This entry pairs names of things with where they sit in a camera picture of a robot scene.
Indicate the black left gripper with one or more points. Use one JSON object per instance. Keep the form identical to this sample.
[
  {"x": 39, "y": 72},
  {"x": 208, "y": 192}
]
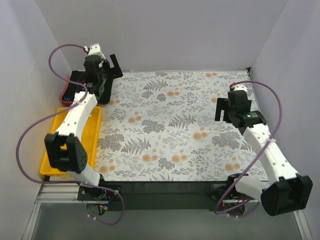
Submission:
[{"x": 110, "y": 69}]

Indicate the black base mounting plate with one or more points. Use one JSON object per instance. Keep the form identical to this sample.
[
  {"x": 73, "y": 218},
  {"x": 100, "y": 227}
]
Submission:
[{"x": 168, "y": 195}]

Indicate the black t shirt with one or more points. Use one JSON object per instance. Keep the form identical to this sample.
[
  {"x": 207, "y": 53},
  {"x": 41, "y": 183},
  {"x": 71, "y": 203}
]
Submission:
[{"x": 100, "y": 87}]

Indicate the floral table mat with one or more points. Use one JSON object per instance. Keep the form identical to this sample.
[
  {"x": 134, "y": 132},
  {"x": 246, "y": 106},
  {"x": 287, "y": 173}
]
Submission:
[{"x": 160, "y": 126}]

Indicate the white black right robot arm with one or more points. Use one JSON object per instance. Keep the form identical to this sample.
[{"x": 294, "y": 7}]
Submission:
[{"x": 285, "y": 190}]

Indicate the folded red t shirt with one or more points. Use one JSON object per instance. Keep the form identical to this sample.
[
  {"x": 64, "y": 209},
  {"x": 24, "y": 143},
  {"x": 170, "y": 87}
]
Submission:
[{"x": 64, "y": 93}]

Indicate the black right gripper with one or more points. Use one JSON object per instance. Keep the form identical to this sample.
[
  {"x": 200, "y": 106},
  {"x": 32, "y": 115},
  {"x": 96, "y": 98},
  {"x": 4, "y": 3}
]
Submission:
[{"x": 222, "y": 110}]

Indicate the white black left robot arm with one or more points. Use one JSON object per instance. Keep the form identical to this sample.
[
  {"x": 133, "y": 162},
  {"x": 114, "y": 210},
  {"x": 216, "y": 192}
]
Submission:
[{"x": 81, "y": 107}]

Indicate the aluminium frame rail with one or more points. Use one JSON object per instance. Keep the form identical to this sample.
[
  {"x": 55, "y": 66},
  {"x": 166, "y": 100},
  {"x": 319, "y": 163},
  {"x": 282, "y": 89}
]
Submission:
[{"x": 50, "y": 194}]

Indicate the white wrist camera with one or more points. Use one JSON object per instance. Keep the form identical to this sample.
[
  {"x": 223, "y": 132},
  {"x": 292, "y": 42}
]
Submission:
[
  {"x": 94, "y": 49},
  {"x": 239, "y": 87}
]

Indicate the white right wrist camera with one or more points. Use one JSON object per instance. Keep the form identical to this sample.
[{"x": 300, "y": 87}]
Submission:
[{"x": 239, "y": 87}]

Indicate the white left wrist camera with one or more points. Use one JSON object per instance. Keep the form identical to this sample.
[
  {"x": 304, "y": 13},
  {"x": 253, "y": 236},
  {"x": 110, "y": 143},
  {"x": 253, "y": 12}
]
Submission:
[{"x": 94, "y": 49}]

